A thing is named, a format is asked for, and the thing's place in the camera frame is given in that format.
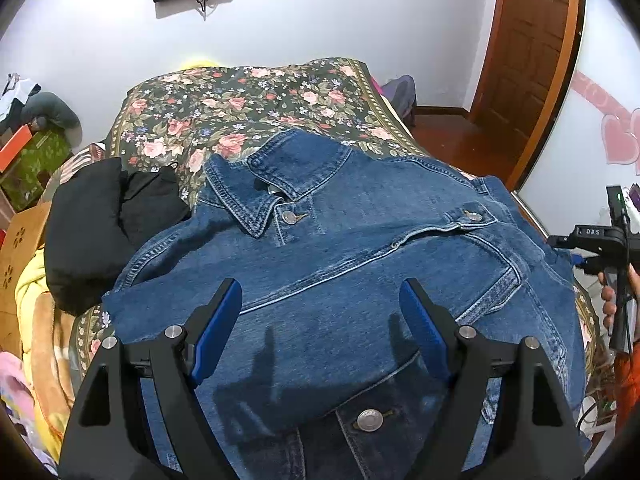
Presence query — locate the black monitor cable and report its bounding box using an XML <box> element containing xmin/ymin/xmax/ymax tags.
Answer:
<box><xmin>194</xmin><ymin>0</ymin><xmax>223</xmax><ymax>22</ymax></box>

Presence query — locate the orange box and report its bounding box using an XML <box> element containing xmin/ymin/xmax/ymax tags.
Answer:
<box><xmin>0</xmin><ymin>125</ymin><xmax>34</xmax><ymax>172</ymax></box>

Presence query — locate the blue denim jacket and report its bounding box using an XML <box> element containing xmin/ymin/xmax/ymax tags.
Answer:
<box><xmin>100</xmin><ymin>127</ymin><xmax>588</xmax><ymax>480</ymax></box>

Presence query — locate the black cloth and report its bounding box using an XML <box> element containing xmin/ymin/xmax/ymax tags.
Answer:
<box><xmin>44</xmin><ymin>156</ymin><xmax>193</xmax><ymax>317</ymax></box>

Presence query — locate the pink cloth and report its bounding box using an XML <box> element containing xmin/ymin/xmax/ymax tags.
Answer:
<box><xmin>0</xmin><ymin>351</ymin><xmax>38</xmax><ymax>466</ymax></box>

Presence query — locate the purple bag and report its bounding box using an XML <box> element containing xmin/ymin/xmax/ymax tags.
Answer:
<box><xmin>379</xmin><ymin>75</ymin><xmax>417</xmax><ymax>127</ymax></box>

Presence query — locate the pile of clothes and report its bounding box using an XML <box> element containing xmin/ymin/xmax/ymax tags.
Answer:
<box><xmin>0</xmin><ymin>74</ymin><xmax>42</xmax><ymax>128</ymax></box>

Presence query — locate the yellow blanket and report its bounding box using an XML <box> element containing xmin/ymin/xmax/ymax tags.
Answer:
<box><xmin>15</xmin><ymin>247</ymin><xmax>77</xmax><ymax>463</ymax></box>

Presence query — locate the person's right forearm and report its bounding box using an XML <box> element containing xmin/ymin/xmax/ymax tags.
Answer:
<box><xmin>612</xmin><ymin>339</ymin><xmax>640</xmax><ymax>433</ymax></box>

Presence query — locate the wooden board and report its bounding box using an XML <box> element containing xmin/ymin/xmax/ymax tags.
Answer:
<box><xmin>0</xmin><ymin>202</ymin><xmax>55</xmax><ymax>357</ymax></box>

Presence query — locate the yellow hoop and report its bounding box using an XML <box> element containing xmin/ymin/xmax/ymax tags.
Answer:
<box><xmin>177</xmin><ymin>57</ymin><xmax>222</xmax><ymax>71</ymax></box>

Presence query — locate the person's right hand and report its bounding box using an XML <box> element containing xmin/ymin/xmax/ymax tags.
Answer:
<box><xmin>598</xmin><ymin>264</ymin><xmax>640</xmax><ymax>333</ymax></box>

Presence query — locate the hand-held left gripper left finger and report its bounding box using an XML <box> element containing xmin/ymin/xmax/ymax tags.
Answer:
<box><xmin>57</xmin><ymin>277</ymin><xmax>244</xmax><ymax>480</ymax></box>

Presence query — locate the floral bed blanket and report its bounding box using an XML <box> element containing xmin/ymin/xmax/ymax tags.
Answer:
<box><xmin>67</xmin><ymin>57</ymin><xmax>613</xmax><ymax>411</ymax></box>

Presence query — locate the grey pillow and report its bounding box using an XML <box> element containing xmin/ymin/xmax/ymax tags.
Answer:
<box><xmin>22</xmin><ymin>91</ymin><xmax>84</xmax><ymax>147</ymax></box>

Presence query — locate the wooden door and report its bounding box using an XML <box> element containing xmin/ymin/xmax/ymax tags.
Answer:
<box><xmin>467</xmin><ymin>0</ymin><xmax>581</xmax><ymax>133</ymax></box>

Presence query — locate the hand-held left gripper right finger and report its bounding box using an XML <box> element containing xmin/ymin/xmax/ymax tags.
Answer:
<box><xmin>400</xmin><ymin>277</ymin><xmax>587</xmax><ymax>480</ymax></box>

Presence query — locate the pink heart wall sticker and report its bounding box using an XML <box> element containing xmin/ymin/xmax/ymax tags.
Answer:
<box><xmin>571</xmin><ymin>71</ymin><xmax>640</xmax><ymax>177</ymax></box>

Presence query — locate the striped blanket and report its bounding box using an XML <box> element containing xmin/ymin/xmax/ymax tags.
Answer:
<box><xmin>42</xmin><ymin>142</ymin><xmax>110</xmax><ymax>202</ymax></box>

